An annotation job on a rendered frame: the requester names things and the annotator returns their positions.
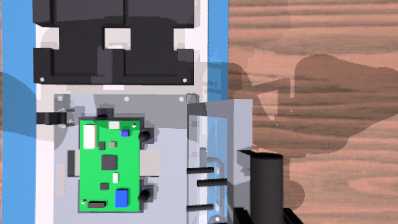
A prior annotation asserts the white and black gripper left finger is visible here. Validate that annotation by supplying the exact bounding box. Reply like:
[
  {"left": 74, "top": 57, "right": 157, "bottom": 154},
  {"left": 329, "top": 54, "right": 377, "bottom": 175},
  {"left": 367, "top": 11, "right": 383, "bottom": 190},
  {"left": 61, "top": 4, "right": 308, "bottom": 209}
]
[{"left": 233, "top": 207, "right": 253, "bottom": 224}]

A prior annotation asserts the green circuit board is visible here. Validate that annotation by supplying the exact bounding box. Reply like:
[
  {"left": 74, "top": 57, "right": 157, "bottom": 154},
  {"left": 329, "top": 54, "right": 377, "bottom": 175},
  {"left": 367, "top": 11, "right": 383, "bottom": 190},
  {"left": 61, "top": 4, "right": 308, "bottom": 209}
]
[{"left": 79, "top": 120, "right": 140, "bottom": 211}]

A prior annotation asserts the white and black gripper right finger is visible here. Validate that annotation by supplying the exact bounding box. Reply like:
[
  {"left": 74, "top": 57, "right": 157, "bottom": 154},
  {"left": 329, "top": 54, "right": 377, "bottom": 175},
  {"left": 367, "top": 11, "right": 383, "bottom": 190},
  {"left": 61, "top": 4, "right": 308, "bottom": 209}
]
[{"left": 283, "top": 208, "right": 304, "bottom": 224}]

